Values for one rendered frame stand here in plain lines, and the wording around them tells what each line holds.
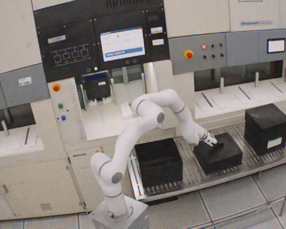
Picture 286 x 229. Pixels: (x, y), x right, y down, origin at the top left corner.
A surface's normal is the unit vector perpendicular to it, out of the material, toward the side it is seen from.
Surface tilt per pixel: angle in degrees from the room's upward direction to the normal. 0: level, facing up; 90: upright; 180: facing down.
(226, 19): 90
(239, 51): 90
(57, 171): 90
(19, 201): 90
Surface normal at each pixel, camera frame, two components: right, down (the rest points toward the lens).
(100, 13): 0.18, 0.49
